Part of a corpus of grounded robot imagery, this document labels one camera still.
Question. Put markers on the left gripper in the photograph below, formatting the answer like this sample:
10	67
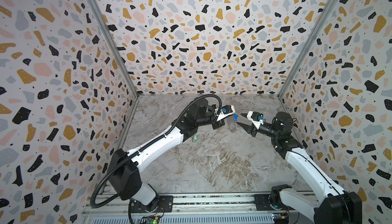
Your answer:
220	124

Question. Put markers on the translucent keyring tag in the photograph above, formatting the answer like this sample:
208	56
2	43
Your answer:
231	125

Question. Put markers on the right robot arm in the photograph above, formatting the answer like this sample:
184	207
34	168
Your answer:
332	204

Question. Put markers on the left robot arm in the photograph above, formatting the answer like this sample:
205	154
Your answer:
126	166

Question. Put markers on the right electronics board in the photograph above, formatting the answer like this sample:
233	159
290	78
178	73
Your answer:
279	218

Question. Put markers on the electronics board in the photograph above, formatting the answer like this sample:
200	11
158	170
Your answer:
279	218
152	220

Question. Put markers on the left electronics board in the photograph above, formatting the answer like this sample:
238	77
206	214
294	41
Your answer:
152	220

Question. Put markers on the right corner aluminium profile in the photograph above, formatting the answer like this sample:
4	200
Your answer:
330	4

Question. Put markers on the corner aluminium profile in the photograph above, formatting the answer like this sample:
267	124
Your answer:
111	44
330	4

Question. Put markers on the left corner aluminium profile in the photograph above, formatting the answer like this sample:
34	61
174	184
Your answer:
111	44

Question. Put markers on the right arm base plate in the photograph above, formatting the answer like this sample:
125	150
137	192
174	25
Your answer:
266	202

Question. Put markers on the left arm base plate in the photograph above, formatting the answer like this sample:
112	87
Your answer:
161	203

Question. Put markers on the aluminium mounting rail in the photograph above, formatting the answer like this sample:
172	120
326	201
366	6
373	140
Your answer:
195	208

